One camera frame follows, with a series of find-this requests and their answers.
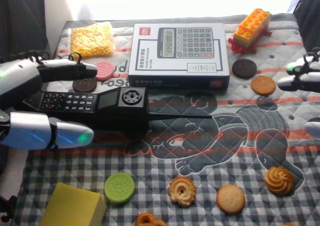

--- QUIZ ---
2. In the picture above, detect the dark brown sandwich cookie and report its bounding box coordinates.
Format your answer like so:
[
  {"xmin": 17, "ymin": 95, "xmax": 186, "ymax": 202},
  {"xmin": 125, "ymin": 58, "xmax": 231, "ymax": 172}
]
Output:
[
  {"xmin": 231, "ymin": 58, "xmax": 258, "ymax": 80},
  {"xmin": 72, "ymin": 77, "xmax": 98, "ymax": 94}
]

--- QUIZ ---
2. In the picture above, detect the swirl butter cookie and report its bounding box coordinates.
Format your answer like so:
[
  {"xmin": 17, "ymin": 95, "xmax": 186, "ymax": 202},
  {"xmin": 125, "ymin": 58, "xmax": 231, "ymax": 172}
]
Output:
[{"xmin": 263, "ymin": 166, "xmax": 295, "ymax": 196}]

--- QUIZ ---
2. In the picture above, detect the dark curtain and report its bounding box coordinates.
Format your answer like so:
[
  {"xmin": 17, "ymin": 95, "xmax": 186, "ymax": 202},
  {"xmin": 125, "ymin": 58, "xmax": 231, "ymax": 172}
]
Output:
[
  {"xmin": 292, "ymin": 0, "xmax": 320, "ymax": 53},
  {"xmin": 0, "ymin": 0, "xmax": 50, "ymax": 59}
]

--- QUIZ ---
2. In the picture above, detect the round tan biscuit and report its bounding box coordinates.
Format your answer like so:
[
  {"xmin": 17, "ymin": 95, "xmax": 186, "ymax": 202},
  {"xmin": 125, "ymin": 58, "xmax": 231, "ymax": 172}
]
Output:
[
  {"xmin": 216, "ymin": 184, "xmax": 246, "ymax": 216},
  {"xmin": 250, "ymin": 75, "xmax": 277, "ymax": 96}
]

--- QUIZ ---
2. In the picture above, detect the pretzel shaped cookie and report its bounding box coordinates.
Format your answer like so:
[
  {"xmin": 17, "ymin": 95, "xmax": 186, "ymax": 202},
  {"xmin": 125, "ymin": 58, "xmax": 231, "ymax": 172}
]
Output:
[{"xmin": 134, "ymin": 212, "xmax": 168, "ymax": 226}]

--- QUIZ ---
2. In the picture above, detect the grey quilt with bear print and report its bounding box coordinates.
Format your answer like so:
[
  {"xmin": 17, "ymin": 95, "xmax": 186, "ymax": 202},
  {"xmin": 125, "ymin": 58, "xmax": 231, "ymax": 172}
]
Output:
[{"xmin": 9, "ymin": 13, "xmax": 320, "ymax": 226}]

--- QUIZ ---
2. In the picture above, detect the bag of yellow beads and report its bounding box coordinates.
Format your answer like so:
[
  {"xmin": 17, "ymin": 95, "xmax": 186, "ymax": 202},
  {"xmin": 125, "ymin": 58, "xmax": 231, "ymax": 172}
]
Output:
[{"xmin": 67, "ymin": 21, "xmax": 116, "ymax": 59}]

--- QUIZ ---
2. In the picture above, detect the pink sandwich cookie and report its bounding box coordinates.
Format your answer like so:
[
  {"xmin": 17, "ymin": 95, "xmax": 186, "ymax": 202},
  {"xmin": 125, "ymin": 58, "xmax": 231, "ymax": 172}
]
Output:
[{"xmin": 94, "ymin": 61, "xmax": 116, "ymax": 81}]

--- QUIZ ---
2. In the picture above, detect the ring butter cookie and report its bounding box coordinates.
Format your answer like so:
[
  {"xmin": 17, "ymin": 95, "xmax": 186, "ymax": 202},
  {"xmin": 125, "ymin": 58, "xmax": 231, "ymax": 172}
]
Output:
[{"xmin": 167, "ymin": 175, "xmax": 197, "ymax": 207}]

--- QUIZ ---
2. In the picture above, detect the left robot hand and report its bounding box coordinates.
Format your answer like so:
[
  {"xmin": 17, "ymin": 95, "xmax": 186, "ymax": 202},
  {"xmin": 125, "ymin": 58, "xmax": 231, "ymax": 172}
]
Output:
[{"xmin": 0, "ymin": 50, "xmax": 98, "ymax": 152}]

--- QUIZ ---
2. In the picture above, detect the large black toy phone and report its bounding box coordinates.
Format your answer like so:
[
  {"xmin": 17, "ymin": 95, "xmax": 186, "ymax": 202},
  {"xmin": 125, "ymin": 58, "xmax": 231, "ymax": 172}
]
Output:
[{"xmin": 22, "ymin": 86, "xmax": 213, "ymax": 133}]

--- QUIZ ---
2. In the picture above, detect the green sandwich cookie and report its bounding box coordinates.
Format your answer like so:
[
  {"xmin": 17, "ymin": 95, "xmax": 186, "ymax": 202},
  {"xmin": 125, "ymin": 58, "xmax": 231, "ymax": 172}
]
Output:
[{"xmin": 104, "ymin": 172, "xmax": 136, "ymax": 204}]

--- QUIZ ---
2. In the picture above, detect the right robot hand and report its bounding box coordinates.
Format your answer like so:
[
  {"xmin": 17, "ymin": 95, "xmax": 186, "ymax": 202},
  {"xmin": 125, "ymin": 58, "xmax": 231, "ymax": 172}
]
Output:
[{"xmin": 277, "ymin": 47, "xmax": 320, "ymax": 138}]

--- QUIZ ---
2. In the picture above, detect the orange and red block toy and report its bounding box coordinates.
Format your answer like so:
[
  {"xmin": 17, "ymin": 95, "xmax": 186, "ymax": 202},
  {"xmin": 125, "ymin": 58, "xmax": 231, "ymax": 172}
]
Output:
[{"xmin": 227, "ymin": 8, "xmax": 273, "ymax": 54}]

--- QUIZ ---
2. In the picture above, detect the yellow foam block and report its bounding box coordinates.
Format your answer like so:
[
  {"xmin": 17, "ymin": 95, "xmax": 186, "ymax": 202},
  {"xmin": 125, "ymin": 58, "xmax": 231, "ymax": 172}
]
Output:
[{"xmin": 38, "ymin": 182, "xmax": 108, "ymax": 226}]

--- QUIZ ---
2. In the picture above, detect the white calculator box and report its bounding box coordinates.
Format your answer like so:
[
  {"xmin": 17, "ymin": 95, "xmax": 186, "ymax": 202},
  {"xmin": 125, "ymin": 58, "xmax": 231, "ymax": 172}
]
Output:
[{"xmin": 127, "ymin": 23, "xmax": 230, "ymax": 91}]

